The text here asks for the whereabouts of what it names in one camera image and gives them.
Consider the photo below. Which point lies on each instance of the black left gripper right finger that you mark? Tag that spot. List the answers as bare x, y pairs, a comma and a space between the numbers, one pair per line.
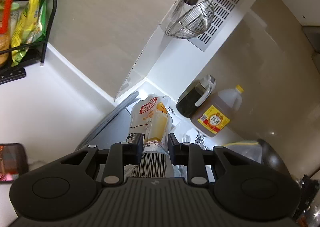
189, 155

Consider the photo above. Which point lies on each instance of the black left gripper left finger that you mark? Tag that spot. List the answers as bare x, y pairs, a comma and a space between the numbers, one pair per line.
122, 154

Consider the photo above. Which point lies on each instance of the white orange snack pouch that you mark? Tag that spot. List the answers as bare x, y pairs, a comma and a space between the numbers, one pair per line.
151, 118

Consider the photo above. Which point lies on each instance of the clear plastic zip bag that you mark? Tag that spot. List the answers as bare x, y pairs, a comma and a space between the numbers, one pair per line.
248, 148

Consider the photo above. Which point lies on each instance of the grey drying mat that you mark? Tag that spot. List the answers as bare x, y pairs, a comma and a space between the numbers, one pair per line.
113, 128

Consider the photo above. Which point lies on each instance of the yellow label cooking wine jug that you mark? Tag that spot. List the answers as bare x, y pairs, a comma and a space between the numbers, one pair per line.
217, 111

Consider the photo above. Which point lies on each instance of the dark soy sauce dispenser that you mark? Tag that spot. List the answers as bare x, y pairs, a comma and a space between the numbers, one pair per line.
194, 98

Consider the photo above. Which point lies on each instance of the black wok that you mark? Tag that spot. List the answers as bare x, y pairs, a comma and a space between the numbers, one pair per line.
271, 159

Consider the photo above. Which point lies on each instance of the black smartphone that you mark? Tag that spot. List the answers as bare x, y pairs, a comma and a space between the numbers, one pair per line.
14, 163

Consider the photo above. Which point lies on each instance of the metal mesh strainer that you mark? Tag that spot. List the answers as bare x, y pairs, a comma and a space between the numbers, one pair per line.
190, 21

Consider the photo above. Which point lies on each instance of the yellow green snack bag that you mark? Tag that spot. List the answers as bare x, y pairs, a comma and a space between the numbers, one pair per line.
31, 26

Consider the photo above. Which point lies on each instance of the black wire spice rack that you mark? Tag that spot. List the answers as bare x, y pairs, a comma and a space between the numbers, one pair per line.
14, 60

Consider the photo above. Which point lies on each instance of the red handle oil bottle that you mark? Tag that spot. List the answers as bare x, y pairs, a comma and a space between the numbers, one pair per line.
5, 24

